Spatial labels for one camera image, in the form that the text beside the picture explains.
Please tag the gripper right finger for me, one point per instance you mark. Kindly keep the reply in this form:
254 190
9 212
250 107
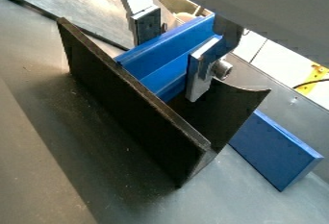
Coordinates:
204 62

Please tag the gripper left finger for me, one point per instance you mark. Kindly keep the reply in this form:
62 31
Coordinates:
144 16

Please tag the blue star prism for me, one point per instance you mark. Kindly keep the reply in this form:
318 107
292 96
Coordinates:
159 62

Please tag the yellow object in background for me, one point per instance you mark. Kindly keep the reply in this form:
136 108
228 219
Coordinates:
319 75

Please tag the black angled fixture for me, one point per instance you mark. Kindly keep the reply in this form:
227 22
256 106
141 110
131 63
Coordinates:
181 133

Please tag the blue shape-sorter block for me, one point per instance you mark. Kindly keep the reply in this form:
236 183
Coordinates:
283 158

